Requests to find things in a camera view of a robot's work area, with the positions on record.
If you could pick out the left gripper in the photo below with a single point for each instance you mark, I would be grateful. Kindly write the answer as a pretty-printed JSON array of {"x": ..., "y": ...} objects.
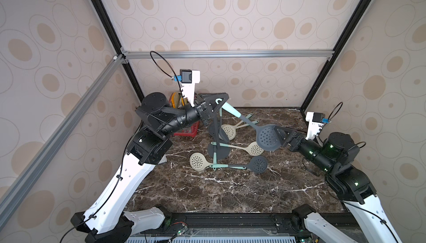
[{"x": 201, "y": 107}]

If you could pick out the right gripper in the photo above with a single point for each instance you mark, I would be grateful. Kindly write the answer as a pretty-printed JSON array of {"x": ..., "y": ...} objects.
[{"x": 295, "y": 140}]

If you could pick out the grey skimmer teal handle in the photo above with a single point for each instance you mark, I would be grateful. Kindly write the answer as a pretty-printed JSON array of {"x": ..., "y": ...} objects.
[{"x": 266, "y": 136}]

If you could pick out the grey utensil rack stand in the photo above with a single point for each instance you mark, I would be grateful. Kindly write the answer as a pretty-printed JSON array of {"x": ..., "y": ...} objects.
[{"x": 218, "y": 135}]

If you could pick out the grey skimmer front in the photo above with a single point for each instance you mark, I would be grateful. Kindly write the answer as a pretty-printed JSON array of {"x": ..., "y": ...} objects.
[{"x": 257, "y": 165}]

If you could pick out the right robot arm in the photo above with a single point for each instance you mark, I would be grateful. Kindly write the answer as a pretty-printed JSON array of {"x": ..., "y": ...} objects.
[{"x": 352, "y": 186}]

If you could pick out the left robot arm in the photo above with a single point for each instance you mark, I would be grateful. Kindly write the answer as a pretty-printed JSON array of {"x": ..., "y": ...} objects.
[{"x": 106, "y": 221}]

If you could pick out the cream skimmer under grey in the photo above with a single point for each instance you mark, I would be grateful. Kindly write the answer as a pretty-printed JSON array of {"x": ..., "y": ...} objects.
[{"x": 249, "y": 148}]

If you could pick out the cream skimmer upper pile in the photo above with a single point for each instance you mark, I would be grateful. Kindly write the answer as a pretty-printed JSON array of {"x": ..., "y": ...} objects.
[{"x": 230, "y": 130}]

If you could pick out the left yellow toast slice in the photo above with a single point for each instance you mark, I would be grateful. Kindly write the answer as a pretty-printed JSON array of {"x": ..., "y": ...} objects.
[{"x": 175, "y": 100}]

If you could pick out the red chrome toaster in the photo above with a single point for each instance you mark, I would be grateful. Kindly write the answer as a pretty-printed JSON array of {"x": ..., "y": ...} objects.
[{"x": 189, "y": 131}]

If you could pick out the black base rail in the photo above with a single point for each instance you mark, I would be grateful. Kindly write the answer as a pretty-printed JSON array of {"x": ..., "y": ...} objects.
[{"x": 230, "y": 228}]

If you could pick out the back aluminium rail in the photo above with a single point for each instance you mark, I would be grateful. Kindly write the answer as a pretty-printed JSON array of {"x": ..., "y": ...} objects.
[{"x": 248, "y": 54}]

